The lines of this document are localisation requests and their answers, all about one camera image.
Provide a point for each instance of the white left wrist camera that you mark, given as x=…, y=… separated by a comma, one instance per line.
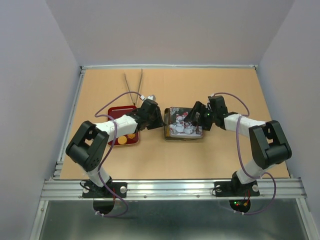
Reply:
x=151, y=97

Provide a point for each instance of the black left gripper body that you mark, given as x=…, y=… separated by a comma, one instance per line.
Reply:
x=155, y=121

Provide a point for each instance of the red rectangular tray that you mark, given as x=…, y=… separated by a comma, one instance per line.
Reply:
x=119, y=111

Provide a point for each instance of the gold tin lid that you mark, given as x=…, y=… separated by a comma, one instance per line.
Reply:
x=180, y=125

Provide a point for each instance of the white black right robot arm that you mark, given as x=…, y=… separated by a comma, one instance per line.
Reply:
x=269, y=145

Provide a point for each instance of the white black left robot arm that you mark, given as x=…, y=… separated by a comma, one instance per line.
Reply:
x=88, y=145

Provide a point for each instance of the aluminium front rail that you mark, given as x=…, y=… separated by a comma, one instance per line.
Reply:
x=145, y=190

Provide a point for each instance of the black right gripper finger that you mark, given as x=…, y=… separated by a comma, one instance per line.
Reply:
x=194, y=113
x=197, y=127

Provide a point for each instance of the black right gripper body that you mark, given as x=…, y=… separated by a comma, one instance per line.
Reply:
x=205, y=117

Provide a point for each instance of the gold square tin box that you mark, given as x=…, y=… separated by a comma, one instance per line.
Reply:
x=180, y=138

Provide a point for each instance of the metal tongs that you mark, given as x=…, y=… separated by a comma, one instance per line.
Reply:
x=134, y=93

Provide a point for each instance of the small round tan cookie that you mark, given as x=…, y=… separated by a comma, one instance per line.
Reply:
x=131, y=136

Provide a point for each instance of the aluminium table edge rail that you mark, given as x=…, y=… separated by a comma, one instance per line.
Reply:
x=167, y=66

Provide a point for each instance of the large round tan cookie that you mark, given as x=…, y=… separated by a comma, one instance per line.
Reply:
x=122, y=140

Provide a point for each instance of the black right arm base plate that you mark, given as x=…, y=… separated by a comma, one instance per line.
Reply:
x=234, y=189

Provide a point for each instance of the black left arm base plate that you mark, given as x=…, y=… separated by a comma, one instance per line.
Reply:
x=91, y=191

